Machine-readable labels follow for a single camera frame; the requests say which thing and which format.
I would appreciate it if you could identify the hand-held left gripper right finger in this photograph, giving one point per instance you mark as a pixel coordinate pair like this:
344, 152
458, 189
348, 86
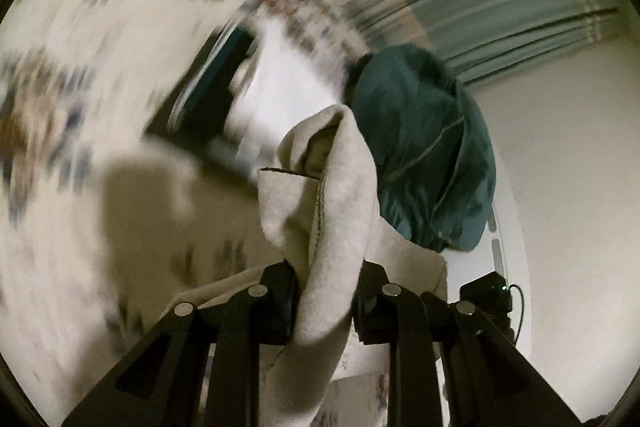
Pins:
370, 307

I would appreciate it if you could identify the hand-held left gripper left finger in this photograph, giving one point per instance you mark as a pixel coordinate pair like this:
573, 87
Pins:
280, 302

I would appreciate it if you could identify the beige small garment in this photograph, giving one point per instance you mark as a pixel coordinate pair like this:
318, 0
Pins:
325, 217

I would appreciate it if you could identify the small black box with light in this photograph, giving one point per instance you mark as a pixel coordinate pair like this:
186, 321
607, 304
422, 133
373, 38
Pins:
487, 294

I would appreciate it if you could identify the dark teal cloth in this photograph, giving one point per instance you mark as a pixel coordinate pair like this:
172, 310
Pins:
425, 147

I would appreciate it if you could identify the black rectangular device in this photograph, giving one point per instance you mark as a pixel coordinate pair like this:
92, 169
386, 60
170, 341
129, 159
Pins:
210, 92

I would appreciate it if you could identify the floral printed bedsheet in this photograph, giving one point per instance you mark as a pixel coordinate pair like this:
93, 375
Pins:
100, 82

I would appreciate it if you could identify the striped grey-green curtain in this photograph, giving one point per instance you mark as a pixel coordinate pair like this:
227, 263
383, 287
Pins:
500, 7

